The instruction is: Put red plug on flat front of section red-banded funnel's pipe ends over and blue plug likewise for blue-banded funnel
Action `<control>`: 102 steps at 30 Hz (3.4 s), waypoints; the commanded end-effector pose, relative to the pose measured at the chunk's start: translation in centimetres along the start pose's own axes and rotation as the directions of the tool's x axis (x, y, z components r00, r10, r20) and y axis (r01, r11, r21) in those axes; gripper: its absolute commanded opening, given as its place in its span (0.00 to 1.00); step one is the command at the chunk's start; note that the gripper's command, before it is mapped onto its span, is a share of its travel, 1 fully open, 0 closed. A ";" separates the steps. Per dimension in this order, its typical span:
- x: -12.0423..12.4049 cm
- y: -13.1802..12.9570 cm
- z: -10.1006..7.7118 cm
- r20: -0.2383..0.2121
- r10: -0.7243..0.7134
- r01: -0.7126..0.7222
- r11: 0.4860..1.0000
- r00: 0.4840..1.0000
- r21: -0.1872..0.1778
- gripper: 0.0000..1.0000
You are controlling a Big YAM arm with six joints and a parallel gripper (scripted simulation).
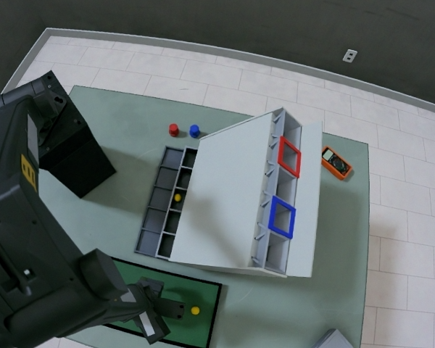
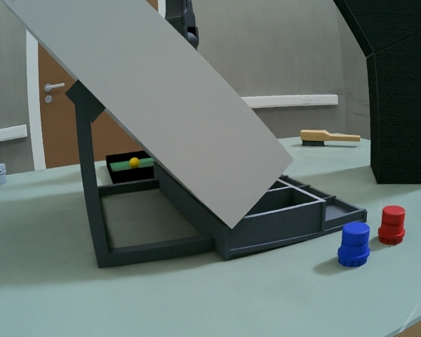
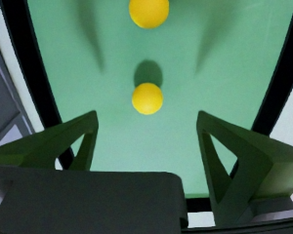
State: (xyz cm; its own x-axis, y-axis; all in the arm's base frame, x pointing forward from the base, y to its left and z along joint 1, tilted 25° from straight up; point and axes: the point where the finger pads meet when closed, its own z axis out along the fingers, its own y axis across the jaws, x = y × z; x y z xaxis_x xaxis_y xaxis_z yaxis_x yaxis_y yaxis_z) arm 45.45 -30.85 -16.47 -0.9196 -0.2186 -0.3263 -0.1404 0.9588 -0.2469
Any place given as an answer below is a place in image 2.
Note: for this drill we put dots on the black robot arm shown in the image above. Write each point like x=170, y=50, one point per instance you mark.
x=179, y=13

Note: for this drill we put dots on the red plug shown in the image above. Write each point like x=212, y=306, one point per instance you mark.
x=391, y=231

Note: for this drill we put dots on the wooden-handled wire brush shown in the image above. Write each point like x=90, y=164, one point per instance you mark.
x=317, y=138

